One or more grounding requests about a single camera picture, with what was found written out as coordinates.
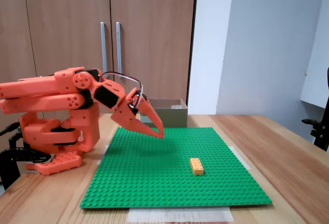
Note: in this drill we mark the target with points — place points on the black office chair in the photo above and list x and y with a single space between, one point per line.
320 131

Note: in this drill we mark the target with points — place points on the yellow lego block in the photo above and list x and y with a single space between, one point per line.
197 166

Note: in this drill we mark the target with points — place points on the black table clamp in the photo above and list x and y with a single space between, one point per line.
10 157

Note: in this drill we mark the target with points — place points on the translucent masking tape strip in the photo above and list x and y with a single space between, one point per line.
102 154
180 215
242 157

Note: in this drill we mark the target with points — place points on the green lego baseplate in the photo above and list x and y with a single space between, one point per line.
167 183

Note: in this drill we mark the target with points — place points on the wooden cabinet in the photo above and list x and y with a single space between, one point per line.
64 28

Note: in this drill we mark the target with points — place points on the open cardboard box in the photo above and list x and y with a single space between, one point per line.
174 117

